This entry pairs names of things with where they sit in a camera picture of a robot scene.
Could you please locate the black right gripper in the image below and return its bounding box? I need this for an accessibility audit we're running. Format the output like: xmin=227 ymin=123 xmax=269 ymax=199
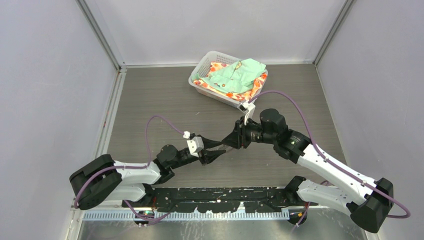
xmin=222 ymin=115 xmax=277 ymax=149

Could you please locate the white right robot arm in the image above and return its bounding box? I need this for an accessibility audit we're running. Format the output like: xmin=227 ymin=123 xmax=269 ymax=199
xmin=222 ymin=108 xmax=394 ymax=233

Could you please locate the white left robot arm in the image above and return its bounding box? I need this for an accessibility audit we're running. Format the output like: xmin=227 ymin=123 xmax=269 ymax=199
xmin=69 ymin=135 xmax=227 ymax=210

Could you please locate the green cloth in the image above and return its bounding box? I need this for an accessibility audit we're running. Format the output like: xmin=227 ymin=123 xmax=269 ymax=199
xmin=192 ymin=58 xmax=268 ymax=95

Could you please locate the orange floral cloth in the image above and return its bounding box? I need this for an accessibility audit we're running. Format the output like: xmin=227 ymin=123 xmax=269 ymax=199
xmin=193 ymin=61 xmax=269 ymax=103

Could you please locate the white plastic basket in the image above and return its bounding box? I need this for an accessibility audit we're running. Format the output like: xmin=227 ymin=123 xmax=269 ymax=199
xmin=188 ymin=51 xmax=268 ymax=108

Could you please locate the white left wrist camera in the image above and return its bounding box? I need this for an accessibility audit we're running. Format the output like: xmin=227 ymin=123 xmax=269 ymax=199
xmin=186 ymin=136 xmax=204 ymax=158

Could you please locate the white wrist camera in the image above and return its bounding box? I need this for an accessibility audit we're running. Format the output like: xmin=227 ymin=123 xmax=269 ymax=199
xmin=186 ymin=136 xmax=204 ymax=158
xmin=237 ymin=100 xmax=256 ymax=126

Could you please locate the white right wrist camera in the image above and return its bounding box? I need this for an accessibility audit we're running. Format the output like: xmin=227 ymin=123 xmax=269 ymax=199
xmin=237 ymin=100 xmax=256 ymax=126

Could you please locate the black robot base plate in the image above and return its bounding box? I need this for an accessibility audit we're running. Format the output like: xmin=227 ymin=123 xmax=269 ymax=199
xmin=129 ymin=187 xmax=306 ymax=214

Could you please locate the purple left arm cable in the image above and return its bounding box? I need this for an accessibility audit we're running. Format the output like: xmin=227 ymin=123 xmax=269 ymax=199
xmin=73 ymin=114 xmax=191 ymax=227

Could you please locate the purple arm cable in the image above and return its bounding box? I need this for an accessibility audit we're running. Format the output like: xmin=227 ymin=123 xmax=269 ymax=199
xmin=73 ymin=114 xmax=191 ymax=227
xmin=248 ymin=90 xmax=412 ymax=220

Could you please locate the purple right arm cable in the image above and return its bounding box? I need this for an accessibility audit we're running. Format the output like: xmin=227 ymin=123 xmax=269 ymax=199
xmin=248 ymin=90 xmax=412 ymax=220

